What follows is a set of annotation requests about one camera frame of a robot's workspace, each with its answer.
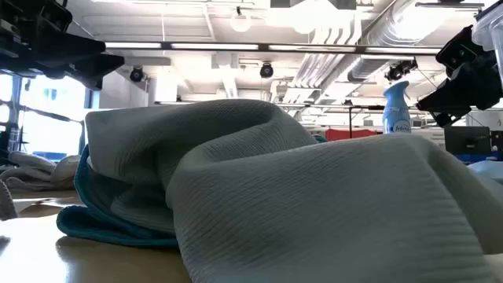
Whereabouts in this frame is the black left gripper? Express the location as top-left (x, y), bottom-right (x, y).
top-left (0, 0), bottom-right (126, 91)

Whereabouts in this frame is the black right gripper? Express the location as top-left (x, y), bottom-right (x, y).
top-left (415, 24), bottom-right (503, 129)

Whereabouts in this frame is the grey plush microfiber towel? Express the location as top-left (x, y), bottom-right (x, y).
top-left (0, 150), bottom-right (82, 193)

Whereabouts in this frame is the black track spotlight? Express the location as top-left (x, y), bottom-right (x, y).
top-left (384, 58), bottom-right (419, 83)

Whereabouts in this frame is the clear plastic bin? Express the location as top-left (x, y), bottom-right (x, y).
top-left (471, 0), bottom-right (503, 86)

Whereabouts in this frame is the black computer monitor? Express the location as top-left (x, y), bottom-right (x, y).
top-left (443, 125), bottom-right (492, 155)

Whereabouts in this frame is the blue air freshener spray bottle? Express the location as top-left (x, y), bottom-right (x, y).
top-left (381, 80), bottom-right (413, 134)

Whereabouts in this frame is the red cloth curtain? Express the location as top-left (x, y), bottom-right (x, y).
top-left (325, 128), bottom-right (378, 142)

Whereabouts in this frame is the overhead light bar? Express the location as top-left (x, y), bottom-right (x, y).
top-left (105, 41), bottom-right (443, 55)

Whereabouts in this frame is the silver ventilation duct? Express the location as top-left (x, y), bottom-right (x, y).
top-left (347, 0), bottom-right (445, 82)

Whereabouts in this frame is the white ring lamp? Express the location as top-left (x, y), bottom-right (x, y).
top-left (229, 11), bottom-right (252, 33)

